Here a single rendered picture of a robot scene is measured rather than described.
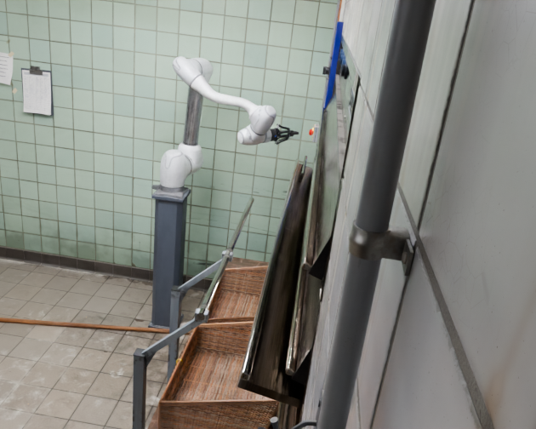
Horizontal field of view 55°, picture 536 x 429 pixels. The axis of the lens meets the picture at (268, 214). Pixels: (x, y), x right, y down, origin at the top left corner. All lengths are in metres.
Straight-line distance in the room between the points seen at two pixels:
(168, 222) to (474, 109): 3.23
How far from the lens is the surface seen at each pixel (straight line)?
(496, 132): 0.18
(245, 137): 3.02
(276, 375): 1.25
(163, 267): 3.55
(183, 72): 3.19
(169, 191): 3.33
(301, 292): 1.44
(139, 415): 2.21
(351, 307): 0.30
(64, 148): 4.23
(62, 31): 4.07
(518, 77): 0.18
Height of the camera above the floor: 2.19
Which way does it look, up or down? 22 degrees down
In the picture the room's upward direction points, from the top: 7 degrees clockwise
